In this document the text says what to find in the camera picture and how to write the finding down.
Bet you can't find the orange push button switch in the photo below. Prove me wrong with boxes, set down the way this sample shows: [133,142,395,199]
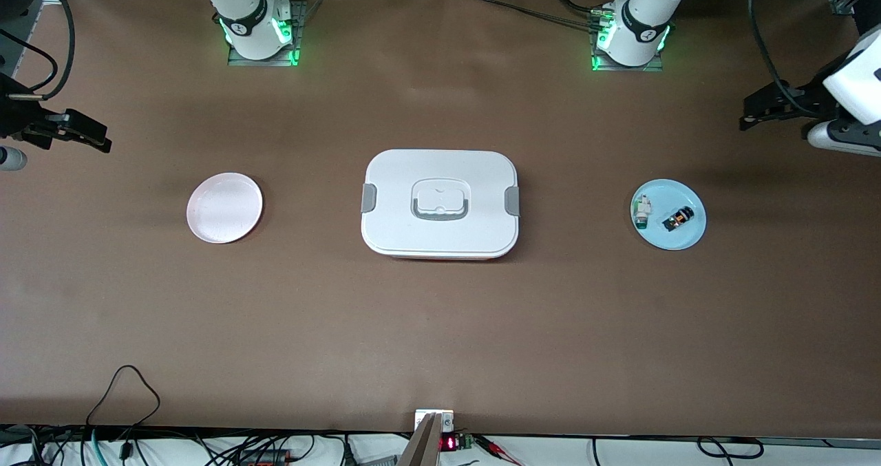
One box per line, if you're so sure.
[662,206,695,231]

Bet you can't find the small white box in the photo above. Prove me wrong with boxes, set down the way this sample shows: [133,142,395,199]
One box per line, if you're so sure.
[415,410,455,432]

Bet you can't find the round light blue plate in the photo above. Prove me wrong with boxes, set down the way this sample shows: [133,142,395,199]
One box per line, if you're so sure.
[632,179,708,251]

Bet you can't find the round pink plate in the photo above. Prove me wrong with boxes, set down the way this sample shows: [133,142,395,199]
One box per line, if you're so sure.
[187,172,264,244]

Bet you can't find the red black clip leads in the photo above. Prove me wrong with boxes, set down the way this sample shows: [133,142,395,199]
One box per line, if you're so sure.
[475,435,524,465]

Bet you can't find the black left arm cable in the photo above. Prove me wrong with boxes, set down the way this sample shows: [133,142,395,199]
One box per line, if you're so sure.
[749,0,820,117]

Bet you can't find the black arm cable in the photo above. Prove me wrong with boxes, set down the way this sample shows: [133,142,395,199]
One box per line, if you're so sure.
[0,0,75,102]
[749,0,820,117]

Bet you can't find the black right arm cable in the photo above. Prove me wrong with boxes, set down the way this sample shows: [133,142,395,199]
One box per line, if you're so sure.
[0,0,75,102]

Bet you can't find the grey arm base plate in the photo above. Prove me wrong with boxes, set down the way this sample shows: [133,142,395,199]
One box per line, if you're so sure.
[228,1,307,67]
[591,8,665,73]

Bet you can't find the thin black looped cable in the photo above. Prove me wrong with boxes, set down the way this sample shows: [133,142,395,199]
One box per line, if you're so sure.
[86,365,161,429]

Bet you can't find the black arm base cables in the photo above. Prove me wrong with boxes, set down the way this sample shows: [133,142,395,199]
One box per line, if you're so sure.
[475,0,610,34]

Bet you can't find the white lunch box grey handle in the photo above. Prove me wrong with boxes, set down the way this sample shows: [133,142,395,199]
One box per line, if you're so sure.
[361,149,521,261]

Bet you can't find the black coiled cable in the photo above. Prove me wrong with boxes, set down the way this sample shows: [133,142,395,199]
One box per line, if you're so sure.
[697,437,765,460]

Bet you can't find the black cable tangle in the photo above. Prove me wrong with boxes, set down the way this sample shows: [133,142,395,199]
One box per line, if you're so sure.
[0,425,345,466]

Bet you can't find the grey camera mount bar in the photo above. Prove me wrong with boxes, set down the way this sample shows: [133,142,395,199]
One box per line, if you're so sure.
[396,413,445,466]

